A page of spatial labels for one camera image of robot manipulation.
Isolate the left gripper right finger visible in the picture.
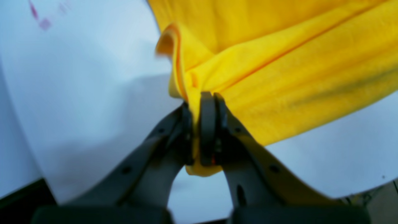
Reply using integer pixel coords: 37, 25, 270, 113
199, 92, 371, 224

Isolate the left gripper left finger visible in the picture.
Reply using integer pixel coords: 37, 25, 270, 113
32, 103, 193, 224

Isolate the yellow T-shirt with script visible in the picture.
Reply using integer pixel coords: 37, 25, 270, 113
148, 0, 398, 177

